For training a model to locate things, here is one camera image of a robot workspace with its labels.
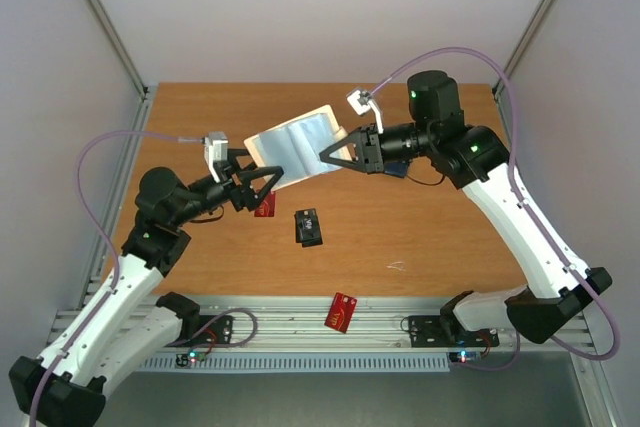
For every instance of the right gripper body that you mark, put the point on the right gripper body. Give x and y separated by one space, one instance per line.
370 149

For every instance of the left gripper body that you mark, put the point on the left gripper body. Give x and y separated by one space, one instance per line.
240 198

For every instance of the red logo card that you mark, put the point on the red logo card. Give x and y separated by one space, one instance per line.
267 208

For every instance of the beige card holder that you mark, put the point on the beige card holder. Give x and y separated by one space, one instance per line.
294 145

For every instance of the black VIP card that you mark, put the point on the black VIP card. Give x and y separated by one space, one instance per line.
312 223

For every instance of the red VIP card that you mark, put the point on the red VIP card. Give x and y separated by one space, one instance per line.
340 312

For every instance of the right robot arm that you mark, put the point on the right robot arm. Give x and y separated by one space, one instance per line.
559 284

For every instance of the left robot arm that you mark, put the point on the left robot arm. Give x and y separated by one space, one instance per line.
70 381

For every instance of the dark blue wallet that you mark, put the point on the dark blue wallet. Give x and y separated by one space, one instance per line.
397 169

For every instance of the left circuit board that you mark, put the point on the left circuit board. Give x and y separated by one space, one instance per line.
192 358

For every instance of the circuit board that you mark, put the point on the circuit board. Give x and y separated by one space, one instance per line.
466 356
192 358

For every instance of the right circuit board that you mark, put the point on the right circuit board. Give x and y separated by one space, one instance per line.
466 356

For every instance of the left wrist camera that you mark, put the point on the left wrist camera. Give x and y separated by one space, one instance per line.
215 151

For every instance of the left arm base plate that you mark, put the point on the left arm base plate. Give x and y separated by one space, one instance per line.
209 331

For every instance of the right aluminium frame post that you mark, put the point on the right aluminium frame post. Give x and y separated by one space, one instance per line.
535 23

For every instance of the aluminium frame post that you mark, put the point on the aluminium frame post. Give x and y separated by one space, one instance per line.
108 28
535 23

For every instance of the aluminium rail base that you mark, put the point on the aluminium rail base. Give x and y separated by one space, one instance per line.
296 323

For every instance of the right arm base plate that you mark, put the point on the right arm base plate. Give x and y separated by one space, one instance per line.
426 331

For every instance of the grey slotted cable duct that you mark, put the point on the grey slotted cable duct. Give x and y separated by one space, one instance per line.
276 363

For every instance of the left aluminium frame post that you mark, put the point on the left aluminium frame post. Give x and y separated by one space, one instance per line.
108 28

